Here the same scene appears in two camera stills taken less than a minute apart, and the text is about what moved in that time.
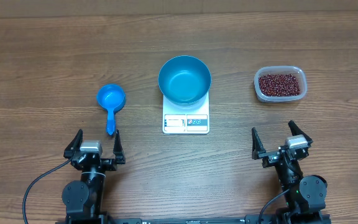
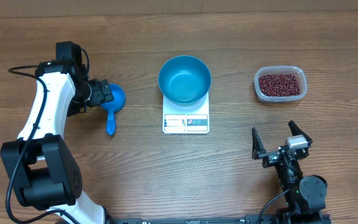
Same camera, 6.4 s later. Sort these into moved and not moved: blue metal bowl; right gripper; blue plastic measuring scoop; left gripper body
Moved: left gripper body
Not moved: blue metal bowl; blue plastic measuring scoop; right gripper
